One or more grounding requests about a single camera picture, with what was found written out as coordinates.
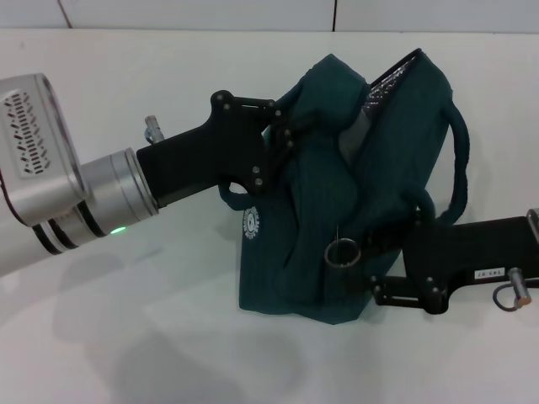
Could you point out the dark blue fabric bag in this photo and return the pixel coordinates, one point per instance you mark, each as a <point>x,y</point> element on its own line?
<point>320,189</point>

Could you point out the clear plastic lunch box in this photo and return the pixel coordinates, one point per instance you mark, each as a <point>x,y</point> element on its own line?
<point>351,139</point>

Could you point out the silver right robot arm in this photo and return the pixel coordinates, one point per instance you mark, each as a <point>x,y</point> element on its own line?
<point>535,223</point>

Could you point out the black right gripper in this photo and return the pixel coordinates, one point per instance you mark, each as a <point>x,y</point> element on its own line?
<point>463,252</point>

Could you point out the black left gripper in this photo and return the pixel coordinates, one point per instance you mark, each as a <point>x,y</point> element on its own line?
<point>210,155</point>

